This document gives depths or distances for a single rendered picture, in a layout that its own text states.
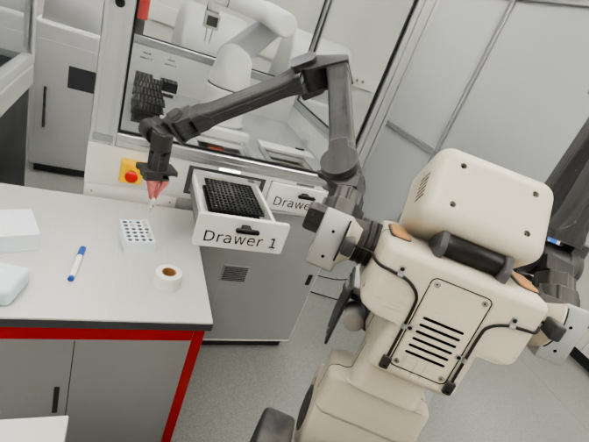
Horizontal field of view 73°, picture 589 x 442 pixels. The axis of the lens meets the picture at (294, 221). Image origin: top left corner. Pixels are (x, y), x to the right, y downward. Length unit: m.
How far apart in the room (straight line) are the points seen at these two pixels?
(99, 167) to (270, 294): 0.92
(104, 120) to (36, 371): 0.74
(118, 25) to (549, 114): 2.05
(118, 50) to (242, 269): 0.95
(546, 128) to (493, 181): 1.78
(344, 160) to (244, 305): 1.23
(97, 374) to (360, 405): 0.66
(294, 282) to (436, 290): 1.26
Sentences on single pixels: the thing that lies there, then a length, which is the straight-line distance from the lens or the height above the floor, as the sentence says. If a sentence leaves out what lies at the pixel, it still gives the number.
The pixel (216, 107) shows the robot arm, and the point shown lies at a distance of 1.12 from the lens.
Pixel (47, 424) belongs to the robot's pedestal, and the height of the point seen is 0.76.
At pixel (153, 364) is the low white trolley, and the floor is 0.60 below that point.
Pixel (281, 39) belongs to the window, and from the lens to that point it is 1.43.
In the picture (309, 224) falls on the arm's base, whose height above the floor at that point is 1.16.
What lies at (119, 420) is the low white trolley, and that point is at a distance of 1.35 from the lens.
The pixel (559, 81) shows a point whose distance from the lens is 2.55.
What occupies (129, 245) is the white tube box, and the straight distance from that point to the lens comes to 1.23.
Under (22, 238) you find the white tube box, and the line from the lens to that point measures 1.20.
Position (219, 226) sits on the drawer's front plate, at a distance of 1.20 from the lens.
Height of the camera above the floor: 1.48
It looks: 25 degrees down
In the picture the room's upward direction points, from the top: 21 degrees clockwise
